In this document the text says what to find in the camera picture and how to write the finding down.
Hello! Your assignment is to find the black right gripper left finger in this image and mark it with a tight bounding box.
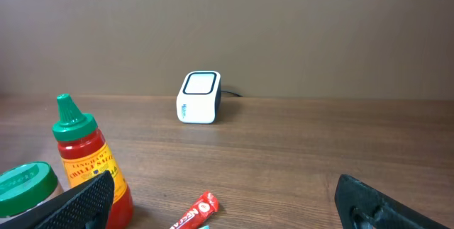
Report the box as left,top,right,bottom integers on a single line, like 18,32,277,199
1,171,114,229

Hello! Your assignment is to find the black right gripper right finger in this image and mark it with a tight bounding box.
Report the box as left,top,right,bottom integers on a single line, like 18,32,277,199
335,174,448,229

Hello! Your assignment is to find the red chilli sauce bottle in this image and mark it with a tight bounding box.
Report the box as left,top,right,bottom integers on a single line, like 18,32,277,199
52,94,133,228

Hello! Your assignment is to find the green lid jar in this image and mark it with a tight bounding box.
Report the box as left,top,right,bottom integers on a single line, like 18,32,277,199
1,161,64,223

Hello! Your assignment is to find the red Nescafe sachet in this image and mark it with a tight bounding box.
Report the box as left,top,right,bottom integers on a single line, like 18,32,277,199
170,191,219,229

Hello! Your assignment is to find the white barcode scanner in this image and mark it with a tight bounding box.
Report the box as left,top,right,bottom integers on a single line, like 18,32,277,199
176,71,221,124

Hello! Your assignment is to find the black scanner cable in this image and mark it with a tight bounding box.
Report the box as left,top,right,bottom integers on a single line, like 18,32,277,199
220,89,244,98

